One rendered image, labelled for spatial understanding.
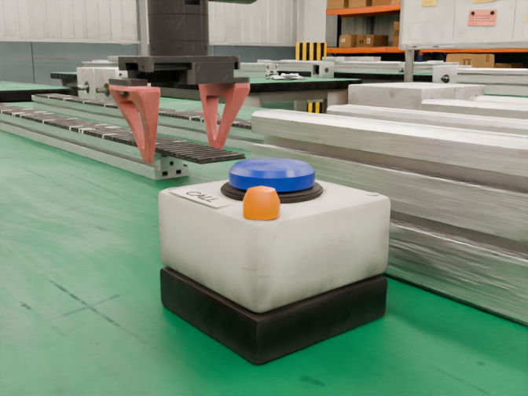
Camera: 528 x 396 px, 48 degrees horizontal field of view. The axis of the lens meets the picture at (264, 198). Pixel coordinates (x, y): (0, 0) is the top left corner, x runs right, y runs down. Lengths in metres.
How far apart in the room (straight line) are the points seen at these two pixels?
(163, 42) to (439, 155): 0.33
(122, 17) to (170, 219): 12.37
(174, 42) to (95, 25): 11.83
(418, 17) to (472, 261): 3.66
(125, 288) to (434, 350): 0.16
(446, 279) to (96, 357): 0.18
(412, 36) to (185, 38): 3.43
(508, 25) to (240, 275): 3.42
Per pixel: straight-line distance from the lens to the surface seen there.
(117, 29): 12.56
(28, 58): 11.87
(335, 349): 0.26
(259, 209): 0.23
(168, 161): 0.62
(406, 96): 0.56
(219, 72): 0.58
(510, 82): 2.13
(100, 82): 1.45
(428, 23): 3.89
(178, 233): 0.28
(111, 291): 0.33
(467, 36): 3.74
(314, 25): 8.57
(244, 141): 0.80
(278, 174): 0.26
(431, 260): 0.32
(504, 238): 0.31
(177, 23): 0.57
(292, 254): 0.24
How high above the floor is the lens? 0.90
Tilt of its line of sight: 13 degrees down
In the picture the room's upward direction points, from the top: straight up
